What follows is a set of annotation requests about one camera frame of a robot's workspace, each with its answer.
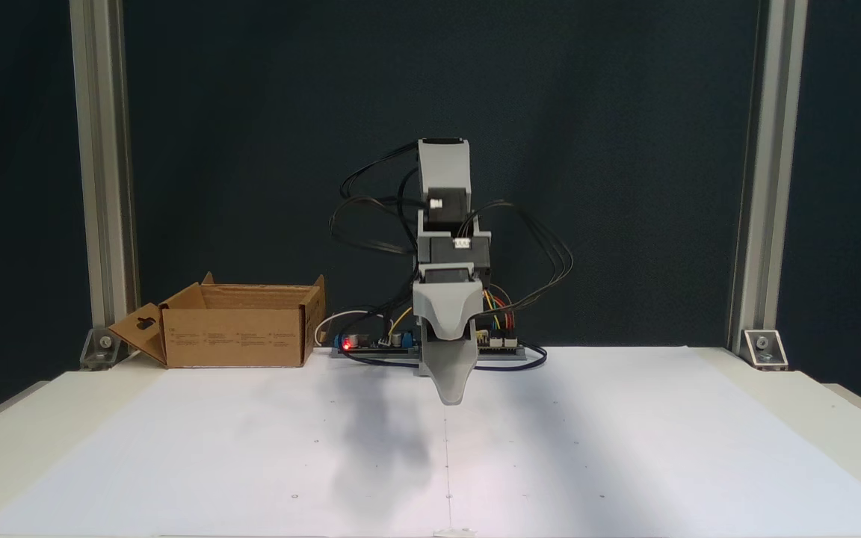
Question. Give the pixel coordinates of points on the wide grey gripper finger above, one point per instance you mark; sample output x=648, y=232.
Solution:
x=445, y=299

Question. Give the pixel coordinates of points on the metal corner bracket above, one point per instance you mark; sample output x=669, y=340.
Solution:
x=102, y=351
x=767, y=351

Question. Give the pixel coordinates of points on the grey board mounting plate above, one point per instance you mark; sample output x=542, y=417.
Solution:
x=509, y=355

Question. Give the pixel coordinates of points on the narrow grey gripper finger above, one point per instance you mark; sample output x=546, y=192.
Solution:
x=451, y=373

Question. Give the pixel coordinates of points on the blue power board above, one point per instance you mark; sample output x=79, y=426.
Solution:
x=341, y=344

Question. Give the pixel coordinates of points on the driver board with jumpers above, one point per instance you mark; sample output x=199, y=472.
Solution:
x=501, y=342

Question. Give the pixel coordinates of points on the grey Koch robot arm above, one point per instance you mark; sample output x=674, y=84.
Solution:
x=443, y=164

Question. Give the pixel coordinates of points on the aluminium profile post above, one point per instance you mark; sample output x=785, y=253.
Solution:
x=102, y=149
x=767, y=149

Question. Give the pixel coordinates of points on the brown cardboard box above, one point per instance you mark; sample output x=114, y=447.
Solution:
x=236, y=336

